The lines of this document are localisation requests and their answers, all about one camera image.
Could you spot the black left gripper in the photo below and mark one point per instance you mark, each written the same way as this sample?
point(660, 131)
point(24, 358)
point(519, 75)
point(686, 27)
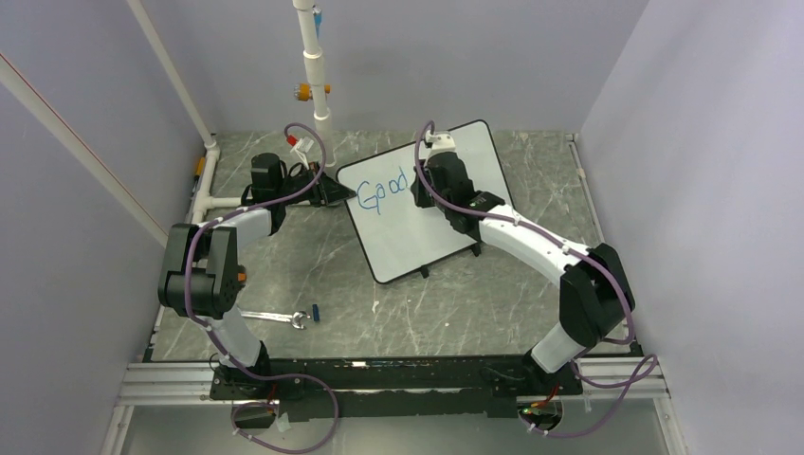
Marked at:
point(328, 191)

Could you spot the white whiteboard black frame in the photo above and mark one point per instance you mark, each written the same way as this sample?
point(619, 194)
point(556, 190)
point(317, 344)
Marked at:
point(397, 237)

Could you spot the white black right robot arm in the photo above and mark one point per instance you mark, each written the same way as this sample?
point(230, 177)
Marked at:
point(594, 293)

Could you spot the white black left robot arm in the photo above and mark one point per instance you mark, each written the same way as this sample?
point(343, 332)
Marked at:
point(201, 276)

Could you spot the yellow pipe clamp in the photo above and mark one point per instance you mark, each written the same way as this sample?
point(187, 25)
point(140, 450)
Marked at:
point(303, 92)

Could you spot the silver wrench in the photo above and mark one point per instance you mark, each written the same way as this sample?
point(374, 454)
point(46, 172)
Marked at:
point(296, 320)

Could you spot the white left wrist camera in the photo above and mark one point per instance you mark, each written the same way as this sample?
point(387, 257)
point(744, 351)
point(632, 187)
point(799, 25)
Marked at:
point(300, 147)

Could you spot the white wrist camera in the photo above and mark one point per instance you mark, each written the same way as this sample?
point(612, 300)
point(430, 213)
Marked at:
point(439, 142)
point(300, 147)

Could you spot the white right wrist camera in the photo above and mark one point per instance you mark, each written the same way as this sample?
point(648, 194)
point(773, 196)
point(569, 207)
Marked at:
point(439, 142)

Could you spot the aluminium extrusion frame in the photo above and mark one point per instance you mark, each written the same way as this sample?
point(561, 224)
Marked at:
point(156, 384)

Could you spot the white PVC pipe frame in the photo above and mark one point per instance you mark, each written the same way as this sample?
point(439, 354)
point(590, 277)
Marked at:
point(99, 76)

